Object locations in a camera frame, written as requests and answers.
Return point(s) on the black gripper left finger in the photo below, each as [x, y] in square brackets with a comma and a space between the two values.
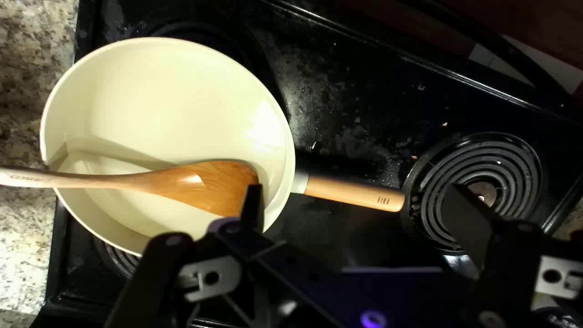
[175, 270]

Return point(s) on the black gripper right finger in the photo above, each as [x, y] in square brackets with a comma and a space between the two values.
[505, 252]

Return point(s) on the black electric stove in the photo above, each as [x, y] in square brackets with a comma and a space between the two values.
[368, 108]

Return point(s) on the cream frying pan wooden handle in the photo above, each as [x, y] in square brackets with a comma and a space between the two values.
[153, 103]

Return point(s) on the wooden spatula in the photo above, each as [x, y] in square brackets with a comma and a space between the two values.
[215, 187]

